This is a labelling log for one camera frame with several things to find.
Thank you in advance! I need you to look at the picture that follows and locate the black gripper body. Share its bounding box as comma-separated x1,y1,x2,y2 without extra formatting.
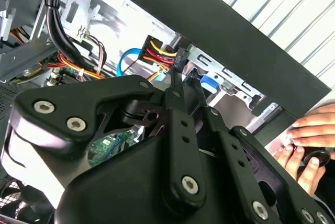
53,98,335,224

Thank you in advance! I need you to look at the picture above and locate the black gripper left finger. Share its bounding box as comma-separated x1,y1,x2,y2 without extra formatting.
1,67,207,211

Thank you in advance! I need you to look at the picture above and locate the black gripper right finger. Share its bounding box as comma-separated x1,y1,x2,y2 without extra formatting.
189,76,332,224

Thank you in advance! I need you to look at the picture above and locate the hard disk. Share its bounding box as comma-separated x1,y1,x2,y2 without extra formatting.
199,74,218,94

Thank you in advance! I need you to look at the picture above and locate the blue SATA wire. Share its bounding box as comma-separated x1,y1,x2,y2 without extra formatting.
117,48,144,78

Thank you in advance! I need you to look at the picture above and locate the power wire black connector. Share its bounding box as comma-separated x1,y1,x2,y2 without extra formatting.
122,35,189,83

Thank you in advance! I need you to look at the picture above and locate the person's left hand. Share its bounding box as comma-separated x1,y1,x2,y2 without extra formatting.
276,144,328,196

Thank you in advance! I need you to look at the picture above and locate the person's right hand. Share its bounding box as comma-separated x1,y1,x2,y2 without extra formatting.
286,103,335,149

